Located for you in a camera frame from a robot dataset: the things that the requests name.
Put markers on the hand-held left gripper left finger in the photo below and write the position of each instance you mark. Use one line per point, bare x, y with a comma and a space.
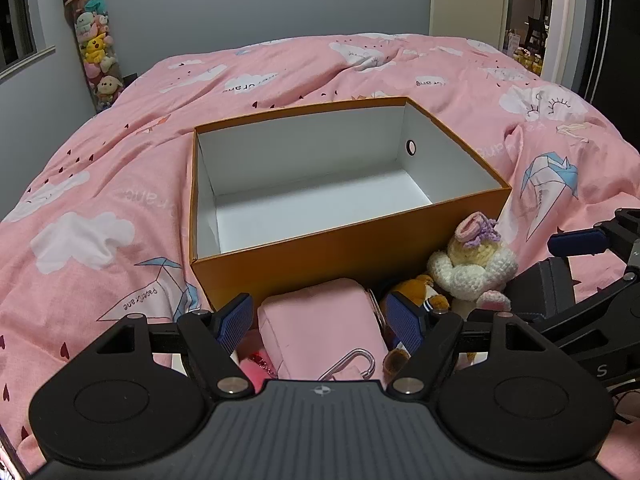
235, 321

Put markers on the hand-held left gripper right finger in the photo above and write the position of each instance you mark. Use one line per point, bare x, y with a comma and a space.
405, 325

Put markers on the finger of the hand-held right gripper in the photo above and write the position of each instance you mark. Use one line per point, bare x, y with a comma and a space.
575, 242
600, 300

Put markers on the brown plush toy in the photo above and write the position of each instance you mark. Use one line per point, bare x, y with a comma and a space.
415, 287

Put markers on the silver carabiner clip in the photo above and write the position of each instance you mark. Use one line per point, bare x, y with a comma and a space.
371, 361

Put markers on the black box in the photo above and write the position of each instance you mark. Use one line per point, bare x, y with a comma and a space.
545, 285

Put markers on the orange cardboard box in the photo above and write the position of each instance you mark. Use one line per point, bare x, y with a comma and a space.
300, 270

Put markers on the pink fabric pouch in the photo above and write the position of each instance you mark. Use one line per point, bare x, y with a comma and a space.
320, 325

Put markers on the white crochet bunny doll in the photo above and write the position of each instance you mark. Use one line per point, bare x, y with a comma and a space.
470, 265

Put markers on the pink fluffy plush ball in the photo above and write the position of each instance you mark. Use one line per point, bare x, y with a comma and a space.
252, 376

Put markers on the row of yellow jars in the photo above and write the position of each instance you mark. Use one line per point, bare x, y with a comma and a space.
527, 57

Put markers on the pink printed blanket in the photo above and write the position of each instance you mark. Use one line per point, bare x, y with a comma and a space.
100, 185

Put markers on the dark wardrobe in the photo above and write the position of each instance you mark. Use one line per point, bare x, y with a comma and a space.
615, 35

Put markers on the grey door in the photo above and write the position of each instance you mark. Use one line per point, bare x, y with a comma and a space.
475, 5

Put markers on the clear tube of plush toys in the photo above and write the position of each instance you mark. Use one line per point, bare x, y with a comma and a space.
97, 50

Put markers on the window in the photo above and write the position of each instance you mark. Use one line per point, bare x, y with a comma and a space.
15, 25

